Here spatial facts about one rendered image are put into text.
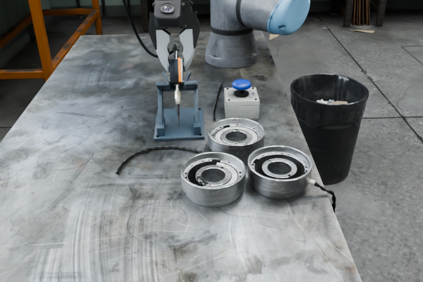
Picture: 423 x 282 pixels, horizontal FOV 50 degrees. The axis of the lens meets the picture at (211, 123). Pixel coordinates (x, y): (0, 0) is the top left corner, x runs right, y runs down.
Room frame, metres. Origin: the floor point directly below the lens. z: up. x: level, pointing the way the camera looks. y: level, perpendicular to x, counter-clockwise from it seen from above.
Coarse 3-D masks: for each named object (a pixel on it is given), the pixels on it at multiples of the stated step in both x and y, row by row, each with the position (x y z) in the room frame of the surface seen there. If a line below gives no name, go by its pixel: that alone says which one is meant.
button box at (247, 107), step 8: (224, 88) 0.91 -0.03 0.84; (232, 88) 0.91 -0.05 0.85; (224, 96) 0.90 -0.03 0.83; (232, 96) 0.87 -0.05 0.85; (240, 96) 0.86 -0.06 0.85; (248, 96) 0.86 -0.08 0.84; (256, 96) 0.86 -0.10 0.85; (224, 104) 0.90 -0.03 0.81; (232, 104) 0.84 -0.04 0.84; (240, 104) 0.84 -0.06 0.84; (248, 104) 0.84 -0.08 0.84; (256, 104) 0.84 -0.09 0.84; (232, 112) 0.84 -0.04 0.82; (240, 112) 0.84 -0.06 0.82; (248, 112) 0.84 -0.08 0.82; (256, 112) 0.84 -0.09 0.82
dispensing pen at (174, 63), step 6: (174, 48) 0.87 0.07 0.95; (174, 54) 0.87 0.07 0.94; (174, 60) 0.84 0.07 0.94; (174, 66) 0.83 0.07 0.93; (174, 72) 0.83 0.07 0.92; (174, 78) 0.82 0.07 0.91; (174, 84) 0.83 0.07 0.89; (180, 84) 0.83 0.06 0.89; (174, 90) 0.82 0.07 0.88; (180, 90) 0.82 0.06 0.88; (180, 96) 0.82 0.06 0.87
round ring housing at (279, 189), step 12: (252, 156) 0.65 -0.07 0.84; (300, 156) 0.65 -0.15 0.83; (252, 168) 0.60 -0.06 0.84; (264, 168) 0.62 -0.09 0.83; (276, 168) 0.64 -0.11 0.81; (288, 168) 0.63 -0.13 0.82; (252, 180) 0.60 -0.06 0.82; (264, 180) 0.58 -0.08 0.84; (276, 180) 0.57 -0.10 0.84; (288, 180) 0.57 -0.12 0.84; (300, 180) 0.58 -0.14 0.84; (264, 192) 0.58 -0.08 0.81; (276, 192) 0.57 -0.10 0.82; (288, 192) 0.57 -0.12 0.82; (300, 192) 0.59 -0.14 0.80
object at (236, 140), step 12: (228, 120) 0.77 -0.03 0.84; (240, 120) 0.77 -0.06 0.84; (252, 120) 0.76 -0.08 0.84; (216, 132) 0.74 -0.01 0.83; (228, 132) 0.74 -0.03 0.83; (240, 132) 0.74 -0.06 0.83; (264, 132) 0.72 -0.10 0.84; (216, 144) 0.69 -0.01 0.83; (228, 144) 0.68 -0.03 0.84; (240, 144) 0.70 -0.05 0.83; (252, 144) 0.68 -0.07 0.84; (240, 156) 0.67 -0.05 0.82
